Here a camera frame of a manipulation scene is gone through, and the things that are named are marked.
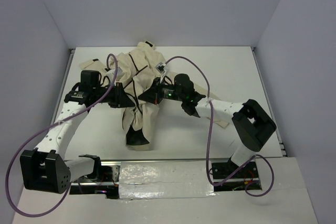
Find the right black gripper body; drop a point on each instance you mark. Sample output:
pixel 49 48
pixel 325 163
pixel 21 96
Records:
pixel 168 91

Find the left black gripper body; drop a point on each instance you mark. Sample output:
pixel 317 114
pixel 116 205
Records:
pixel 113 98

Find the beige jacket black lining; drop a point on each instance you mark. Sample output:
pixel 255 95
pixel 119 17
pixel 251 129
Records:
pixel 139 72

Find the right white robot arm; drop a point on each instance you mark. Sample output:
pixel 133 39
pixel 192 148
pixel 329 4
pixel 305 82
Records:
pixel 253 125

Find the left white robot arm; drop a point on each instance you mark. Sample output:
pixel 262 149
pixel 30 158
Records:
pixel 44 168

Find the silver tape sheet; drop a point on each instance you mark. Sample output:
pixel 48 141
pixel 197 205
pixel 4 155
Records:
pixel 163 180

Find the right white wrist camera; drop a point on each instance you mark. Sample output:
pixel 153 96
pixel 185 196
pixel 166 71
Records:
pixel 161 68

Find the right table edge rail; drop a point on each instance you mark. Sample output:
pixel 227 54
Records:
pixel 281 144

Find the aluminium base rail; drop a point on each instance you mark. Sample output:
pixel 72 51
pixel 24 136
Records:
pixel 107 183

